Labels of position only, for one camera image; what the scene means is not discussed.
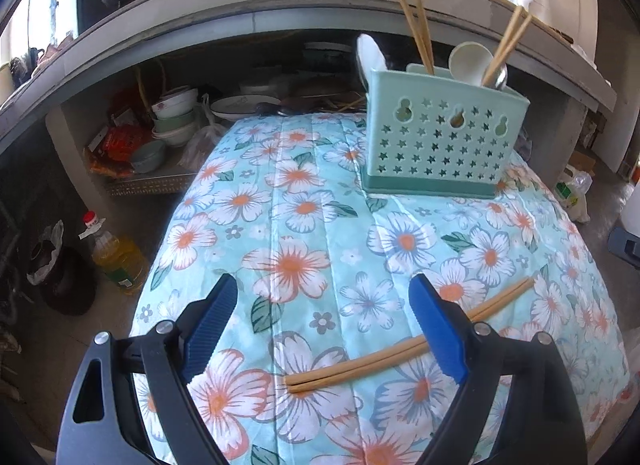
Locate green star-perforated utensil holder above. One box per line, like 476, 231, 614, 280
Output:
361, 64, 531, 198

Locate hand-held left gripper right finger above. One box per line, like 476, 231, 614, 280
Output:
407, 272, 588, 465

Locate white bowl with flower print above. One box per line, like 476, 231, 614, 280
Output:
151, 87, 200, 119

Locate clear plastic bag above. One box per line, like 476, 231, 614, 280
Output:
178, 94, 229, 172

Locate cardboard box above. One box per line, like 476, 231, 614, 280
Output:
570, 150, 596, 176

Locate pale green bowl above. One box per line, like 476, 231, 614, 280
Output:
152, 110, 197, 132

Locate black bag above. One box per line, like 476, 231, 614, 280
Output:
26, 219, 99, 317

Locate green and white floor bag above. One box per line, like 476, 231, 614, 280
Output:
553, 165, 594, 224

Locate floral blue tablecloth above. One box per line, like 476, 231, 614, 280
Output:
129, 112, 633, 465

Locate red snack packets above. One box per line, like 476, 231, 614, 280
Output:
87, 122, 152, 179

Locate white plate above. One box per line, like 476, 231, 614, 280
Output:
210, 95, 282, 121

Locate yellow cooking oil bottle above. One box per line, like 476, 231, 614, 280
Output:
81, 210, 149, 295

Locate metal spoon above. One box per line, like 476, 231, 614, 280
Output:
484, 65, 509, 92

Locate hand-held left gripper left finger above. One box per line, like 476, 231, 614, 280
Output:
52, 272, 238, 465

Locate blue-grey bowl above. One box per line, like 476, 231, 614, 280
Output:
129, 140, 167, 171

